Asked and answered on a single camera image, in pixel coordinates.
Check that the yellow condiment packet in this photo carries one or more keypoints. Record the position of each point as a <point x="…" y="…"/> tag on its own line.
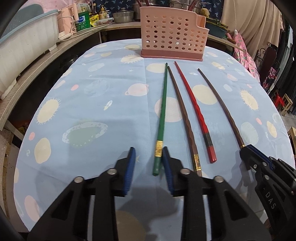
<point x="93" y="19"/>

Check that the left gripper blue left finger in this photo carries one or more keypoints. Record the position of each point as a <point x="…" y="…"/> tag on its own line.
<point x="129" y="169"/>

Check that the blue planet-print tablecloth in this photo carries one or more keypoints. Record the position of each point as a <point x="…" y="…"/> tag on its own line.
<point x="109" y="100"/>

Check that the red chopstick black band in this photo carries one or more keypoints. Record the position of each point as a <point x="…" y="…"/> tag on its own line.
<point x="200" y="118"/>

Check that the blue and yellow stacked basins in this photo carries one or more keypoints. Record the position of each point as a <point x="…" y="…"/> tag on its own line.
<point x="216" y="28"/>

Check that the pink perforated utensil basket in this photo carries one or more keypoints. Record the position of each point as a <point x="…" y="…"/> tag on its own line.
<point x="172" y="33"/>

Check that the navy floral backsplash cloth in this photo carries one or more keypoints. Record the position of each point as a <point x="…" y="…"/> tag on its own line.
<point x="214" y="7"/>

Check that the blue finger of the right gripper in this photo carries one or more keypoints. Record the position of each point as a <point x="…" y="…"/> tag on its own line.
<point x="250" y="156"/>
<point x="262" y="157"/>

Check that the red plastic stool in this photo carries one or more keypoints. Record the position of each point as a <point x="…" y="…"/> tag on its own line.
<point x="283" y="103"/>

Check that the dark brown twisted chopstick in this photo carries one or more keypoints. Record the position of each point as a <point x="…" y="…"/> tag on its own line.
<point x="190" y="136"/>

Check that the white dish rack box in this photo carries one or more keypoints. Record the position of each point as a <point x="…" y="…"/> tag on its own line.
<point x="30" y="33"/>

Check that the green plastic bottle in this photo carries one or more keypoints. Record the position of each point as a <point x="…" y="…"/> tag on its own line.
<point x="83" y="22"/>

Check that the clear plastic food container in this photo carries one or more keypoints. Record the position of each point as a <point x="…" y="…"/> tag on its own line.
<point x="107" y="21"/>

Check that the green chopstick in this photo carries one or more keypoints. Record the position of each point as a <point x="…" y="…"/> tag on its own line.
<point x="161" y="127"/>

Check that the pink floral hanging garment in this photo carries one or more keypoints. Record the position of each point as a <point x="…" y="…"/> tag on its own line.
<point x="244" y="57"/>

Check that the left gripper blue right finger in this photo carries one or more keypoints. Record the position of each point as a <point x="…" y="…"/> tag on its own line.
<point x="168" y="167"/>

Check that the beige hanging curtain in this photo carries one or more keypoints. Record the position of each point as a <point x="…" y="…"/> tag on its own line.
<point x="258" y="22"/>

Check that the small steel lidded pot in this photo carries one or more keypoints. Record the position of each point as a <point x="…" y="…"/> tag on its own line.
<point x="123" y="16"/>

